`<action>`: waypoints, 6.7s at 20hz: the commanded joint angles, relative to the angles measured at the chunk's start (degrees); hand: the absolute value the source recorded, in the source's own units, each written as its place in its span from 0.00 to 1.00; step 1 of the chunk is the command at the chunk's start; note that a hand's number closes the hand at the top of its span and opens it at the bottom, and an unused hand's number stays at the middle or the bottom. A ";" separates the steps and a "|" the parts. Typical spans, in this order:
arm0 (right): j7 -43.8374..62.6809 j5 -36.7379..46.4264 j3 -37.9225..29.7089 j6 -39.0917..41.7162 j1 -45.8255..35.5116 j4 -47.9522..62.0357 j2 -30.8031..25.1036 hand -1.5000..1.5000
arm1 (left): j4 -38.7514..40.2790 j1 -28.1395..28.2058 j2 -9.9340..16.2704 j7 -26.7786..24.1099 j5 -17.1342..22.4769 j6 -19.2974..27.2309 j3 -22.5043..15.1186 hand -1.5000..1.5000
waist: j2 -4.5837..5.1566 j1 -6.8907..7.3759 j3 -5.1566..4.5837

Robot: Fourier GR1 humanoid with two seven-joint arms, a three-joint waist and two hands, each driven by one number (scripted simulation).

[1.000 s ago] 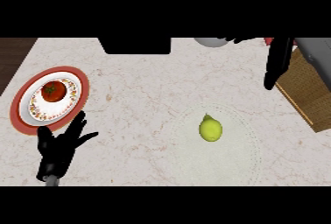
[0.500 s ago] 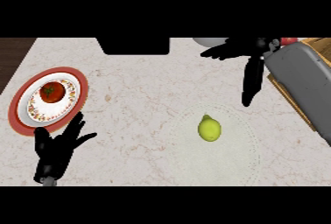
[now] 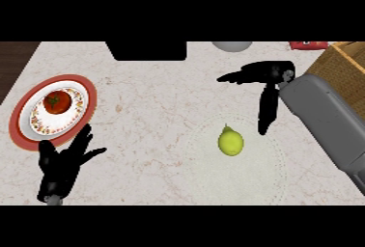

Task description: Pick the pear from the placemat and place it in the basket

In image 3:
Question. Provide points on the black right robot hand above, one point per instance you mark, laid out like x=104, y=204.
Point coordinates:
x=267, y=75

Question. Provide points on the round red placemat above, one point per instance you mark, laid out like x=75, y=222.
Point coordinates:
x=19, y=128

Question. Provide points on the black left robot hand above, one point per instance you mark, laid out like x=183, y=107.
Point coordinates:
x=59, y=167

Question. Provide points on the dark wooden panel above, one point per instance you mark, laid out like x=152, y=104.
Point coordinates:
x=13, y=64

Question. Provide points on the red box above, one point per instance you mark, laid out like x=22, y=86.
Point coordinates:
x=308, y=45

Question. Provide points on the yellow-green pear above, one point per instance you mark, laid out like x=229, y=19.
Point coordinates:
x=230, y=141

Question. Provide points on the white floral plate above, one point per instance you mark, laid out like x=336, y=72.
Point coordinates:
x=48, y=123

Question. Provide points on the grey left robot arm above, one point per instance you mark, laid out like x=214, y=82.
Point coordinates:
x=53, y=200

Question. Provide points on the red tomato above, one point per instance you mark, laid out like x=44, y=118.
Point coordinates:
x=57, y=102

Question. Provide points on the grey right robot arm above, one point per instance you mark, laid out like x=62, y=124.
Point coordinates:
x=328, y=125

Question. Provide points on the wicker basket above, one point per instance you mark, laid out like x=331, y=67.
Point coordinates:
x=342, y=69

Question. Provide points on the round white placemat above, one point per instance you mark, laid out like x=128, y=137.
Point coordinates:
x=236, y=160

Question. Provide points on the black appliance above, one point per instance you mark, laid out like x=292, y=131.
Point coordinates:
x=146, y=50

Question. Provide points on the grey round bowl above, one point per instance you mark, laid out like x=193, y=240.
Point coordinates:
x=232, y=45

